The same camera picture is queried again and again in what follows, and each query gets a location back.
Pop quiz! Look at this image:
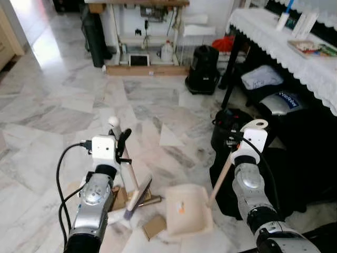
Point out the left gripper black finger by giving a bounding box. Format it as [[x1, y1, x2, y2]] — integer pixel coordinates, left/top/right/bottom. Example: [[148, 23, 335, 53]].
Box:
[[118, 128, 132, 158]]

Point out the wooden-handled broom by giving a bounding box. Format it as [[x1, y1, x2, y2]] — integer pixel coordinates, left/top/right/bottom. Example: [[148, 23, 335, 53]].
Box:
[[108, 116, 154, 221]]

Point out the cream dustpan with wooden handle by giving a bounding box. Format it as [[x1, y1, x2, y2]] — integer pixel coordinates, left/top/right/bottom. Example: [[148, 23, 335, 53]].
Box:
[[165, 119, 269, 237]]

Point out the small black round bag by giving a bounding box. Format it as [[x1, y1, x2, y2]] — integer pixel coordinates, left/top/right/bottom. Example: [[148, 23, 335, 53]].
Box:
[[211, 108, 254, 154]]

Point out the flattened brown cardboard box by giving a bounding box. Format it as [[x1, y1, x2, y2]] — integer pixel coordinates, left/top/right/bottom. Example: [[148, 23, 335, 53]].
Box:
[[108, 182, 163, 211]]

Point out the white crumpled paper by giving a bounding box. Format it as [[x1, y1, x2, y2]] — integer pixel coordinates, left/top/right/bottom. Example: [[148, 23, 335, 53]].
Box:
[[108, 210, 133, 228]]

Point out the silver bag with blue print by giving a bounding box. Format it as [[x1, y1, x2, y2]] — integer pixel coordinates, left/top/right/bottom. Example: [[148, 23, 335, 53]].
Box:
[[261, 91, 302, 114]]

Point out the large black bag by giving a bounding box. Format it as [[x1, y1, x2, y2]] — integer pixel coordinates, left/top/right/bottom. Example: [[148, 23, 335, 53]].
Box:
[[210, 90, 337, 219]]

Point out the white plastic bag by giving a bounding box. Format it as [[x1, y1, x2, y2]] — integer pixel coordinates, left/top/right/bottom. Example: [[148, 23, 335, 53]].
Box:
[[241, 64, 285, 91]]

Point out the wooden shelf desk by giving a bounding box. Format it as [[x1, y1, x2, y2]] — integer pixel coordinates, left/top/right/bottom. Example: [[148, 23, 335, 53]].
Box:
[[84, 0, 190, 77]]

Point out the small brown cardboard piece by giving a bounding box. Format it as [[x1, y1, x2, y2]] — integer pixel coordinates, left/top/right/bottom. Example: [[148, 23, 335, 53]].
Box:
[[142, 215, 168, 240]]

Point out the black canister appliance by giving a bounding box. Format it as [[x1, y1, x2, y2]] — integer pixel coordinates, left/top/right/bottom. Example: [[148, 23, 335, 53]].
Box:
[[185, 45, 222, 95]]

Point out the white plastic jug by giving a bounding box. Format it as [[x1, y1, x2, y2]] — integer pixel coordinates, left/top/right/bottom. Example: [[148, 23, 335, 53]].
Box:
[[161, 40, 174, 64]]

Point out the red plastic bag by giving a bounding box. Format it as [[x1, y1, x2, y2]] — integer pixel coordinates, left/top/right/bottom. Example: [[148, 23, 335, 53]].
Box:
[[213, 36, 235, 53]]

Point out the tall black bag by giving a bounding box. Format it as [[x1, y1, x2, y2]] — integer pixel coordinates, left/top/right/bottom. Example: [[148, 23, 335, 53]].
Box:
[[79, 5, 114, 68]]

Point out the table with white lace cloth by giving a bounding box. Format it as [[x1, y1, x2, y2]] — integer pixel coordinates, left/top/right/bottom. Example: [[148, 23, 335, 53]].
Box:
[[227, 8, 337, 114]]

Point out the tray with colourful items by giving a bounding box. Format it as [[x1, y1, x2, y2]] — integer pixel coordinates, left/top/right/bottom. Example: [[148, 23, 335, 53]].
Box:
[[287, 40, 337, 59]]

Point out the white bottle with blue brush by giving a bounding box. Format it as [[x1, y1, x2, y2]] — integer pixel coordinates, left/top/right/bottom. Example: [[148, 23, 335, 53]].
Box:
[[276, 0, 295, 31]]

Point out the white carton box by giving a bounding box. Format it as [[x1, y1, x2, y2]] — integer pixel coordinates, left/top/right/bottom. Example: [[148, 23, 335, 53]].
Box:
[[292, 12, 319, 38]]

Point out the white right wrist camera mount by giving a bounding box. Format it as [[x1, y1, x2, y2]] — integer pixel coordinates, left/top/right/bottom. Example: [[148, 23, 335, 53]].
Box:
[[242, 126, 268, 158]]

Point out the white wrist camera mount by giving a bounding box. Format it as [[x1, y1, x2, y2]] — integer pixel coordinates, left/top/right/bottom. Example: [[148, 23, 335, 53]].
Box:
[[242, 126, 268, 158], [91, 135, 117, 168]]

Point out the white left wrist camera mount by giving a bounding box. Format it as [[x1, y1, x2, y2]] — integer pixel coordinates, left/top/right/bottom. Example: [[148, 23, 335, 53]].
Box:
[[91, 135, 117, 168]]

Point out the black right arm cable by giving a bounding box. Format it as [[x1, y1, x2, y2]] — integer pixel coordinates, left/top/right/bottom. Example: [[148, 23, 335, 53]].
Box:
[[240, 136, 281, 211]]

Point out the light wooden door frame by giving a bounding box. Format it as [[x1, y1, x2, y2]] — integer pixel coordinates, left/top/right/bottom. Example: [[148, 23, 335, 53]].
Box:
[[0, 5, 25, 72]]

